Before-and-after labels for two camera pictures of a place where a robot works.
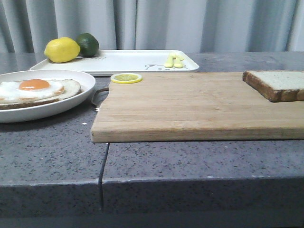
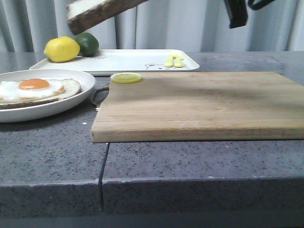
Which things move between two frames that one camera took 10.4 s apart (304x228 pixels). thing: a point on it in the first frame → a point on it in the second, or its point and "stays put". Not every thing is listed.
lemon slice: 126,78 stays put
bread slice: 277,85 → 82,13
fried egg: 29,89 stays put
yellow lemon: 61,50 stays put
